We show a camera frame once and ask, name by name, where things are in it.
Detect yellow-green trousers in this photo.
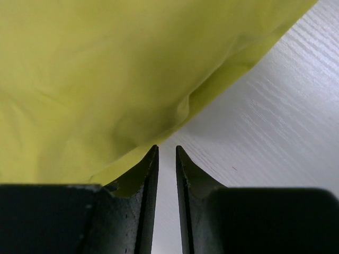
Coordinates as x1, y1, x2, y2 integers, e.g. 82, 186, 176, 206
1, 1, 315, 185

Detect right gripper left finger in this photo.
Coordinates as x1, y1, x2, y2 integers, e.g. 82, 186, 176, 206
1, 146, 159, 253

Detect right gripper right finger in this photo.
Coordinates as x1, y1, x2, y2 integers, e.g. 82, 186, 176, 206
176, 146, 338, 253

